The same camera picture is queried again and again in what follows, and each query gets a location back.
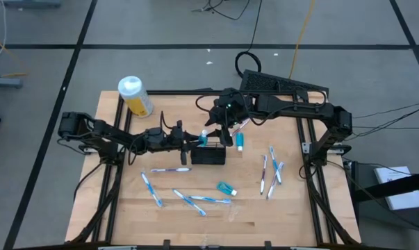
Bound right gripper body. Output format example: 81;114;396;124
211;87;255;147

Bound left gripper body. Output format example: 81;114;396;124
167;119;191;166

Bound black wire caddy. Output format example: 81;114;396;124
190;137;227;166

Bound teal toothpaste tube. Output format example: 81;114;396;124
235;131;245;153

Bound blue white toothbrush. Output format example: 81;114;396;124
140;171;164;208
268;145;283;185
172;188;208;217
188;195;233;205

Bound black perforated metal panel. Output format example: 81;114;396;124
238;69;330;95

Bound yellow white wipes canister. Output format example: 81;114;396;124
117;75;154;118

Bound empty clear plastic wrapper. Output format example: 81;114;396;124
227;203;242;224

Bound black metal beam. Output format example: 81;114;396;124
350;169;419;203

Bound grey metal foot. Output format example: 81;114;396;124
0;76;24;90
1;0;63;9

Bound white booklet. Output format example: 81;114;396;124
373;165;419;211

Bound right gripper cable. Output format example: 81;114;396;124
194;92;217;114

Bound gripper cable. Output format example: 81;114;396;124
194;92;217;114
159;110;172;131

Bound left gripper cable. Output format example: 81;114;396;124
159;110;172;131

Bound black aluminium table frame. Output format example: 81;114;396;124
67;89;362;250

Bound coiled black floor cable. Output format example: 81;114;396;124
234;0;264;79

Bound tangled black floor cables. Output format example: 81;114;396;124
190;0;252;22

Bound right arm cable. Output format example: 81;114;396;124
294;89;329;106

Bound black base cable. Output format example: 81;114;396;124
72;161;105;203

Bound yellow floor cable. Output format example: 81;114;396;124
288;0;316;80

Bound thin black cable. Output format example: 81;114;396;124
353;125;419;131
352;101;419;119
347;103;419;140

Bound orange floor cable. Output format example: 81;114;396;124
0;30;28;78

